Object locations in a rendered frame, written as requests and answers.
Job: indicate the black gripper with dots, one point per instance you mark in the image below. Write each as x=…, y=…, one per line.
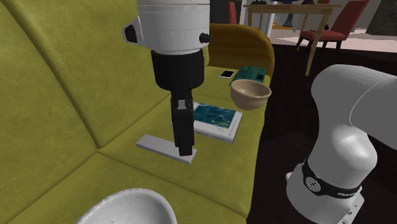
x=178, y=71

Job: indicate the ochre cushion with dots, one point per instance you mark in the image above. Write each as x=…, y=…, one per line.
x=238, y=46

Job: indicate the white bowl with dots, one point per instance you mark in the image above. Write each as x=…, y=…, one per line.
x=130, y=208

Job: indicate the olive green sofa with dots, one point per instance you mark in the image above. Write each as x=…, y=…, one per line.
x=62, y=93

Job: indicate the beige bowl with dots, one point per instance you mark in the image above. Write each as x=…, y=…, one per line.
x=248, y=99

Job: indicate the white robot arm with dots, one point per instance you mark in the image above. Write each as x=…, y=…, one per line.
x=173, y=24

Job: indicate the green book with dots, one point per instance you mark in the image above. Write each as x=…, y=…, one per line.
x=249, y=73

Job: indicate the red chair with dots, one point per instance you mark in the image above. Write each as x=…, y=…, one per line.
x=322, y=34
x=232, y=14

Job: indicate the grey flat rectangular bar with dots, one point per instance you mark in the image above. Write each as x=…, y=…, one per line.
x=155, y=145

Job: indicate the white book with blue cover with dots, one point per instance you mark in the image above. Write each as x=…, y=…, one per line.
x=217, y=116

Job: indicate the white phone with black screen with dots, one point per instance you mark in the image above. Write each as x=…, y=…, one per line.
x=227, y=74

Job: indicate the wooden table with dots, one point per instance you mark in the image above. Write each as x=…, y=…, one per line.
x=288, y=9

